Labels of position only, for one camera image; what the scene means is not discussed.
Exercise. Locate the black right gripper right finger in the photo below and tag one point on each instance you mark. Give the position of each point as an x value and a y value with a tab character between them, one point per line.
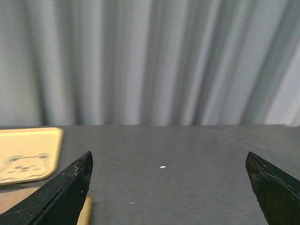
277	192

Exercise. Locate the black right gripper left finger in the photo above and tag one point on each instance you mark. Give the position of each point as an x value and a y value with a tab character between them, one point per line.
59	201

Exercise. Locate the wooden cutting board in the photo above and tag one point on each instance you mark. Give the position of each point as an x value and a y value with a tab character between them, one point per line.
9	199

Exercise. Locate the yellow bear tray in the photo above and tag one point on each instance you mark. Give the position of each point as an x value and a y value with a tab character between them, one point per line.
29	154

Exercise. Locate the grey pleated curtain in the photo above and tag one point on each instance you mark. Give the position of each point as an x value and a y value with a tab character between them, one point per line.
151	62

